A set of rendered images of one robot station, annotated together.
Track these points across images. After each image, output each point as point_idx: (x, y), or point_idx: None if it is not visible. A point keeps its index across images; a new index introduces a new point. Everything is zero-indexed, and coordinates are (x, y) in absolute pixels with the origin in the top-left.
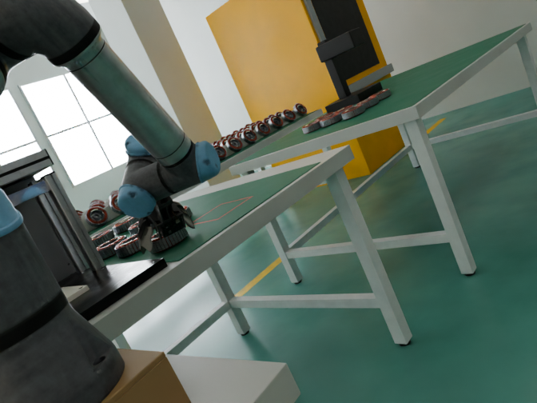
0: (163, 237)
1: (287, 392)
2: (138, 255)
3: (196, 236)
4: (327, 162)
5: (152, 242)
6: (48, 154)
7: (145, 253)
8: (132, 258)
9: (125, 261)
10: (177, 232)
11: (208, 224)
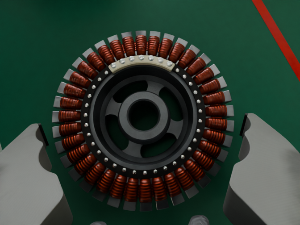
0: (118, 198)
1: None
2: (50, 30)
3: (227, 223)
4: None
5: (69, 165)
6: None
7: (67, 64)
8: (28, 27)
9: (9, 6)
10: (185, 193)
11: (292, 123)
